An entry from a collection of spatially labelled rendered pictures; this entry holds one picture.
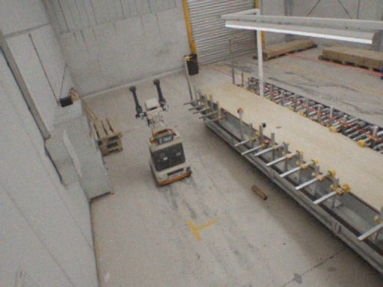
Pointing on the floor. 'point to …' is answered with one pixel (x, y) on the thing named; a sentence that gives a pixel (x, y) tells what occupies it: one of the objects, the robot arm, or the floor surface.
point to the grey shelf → (84, 149)
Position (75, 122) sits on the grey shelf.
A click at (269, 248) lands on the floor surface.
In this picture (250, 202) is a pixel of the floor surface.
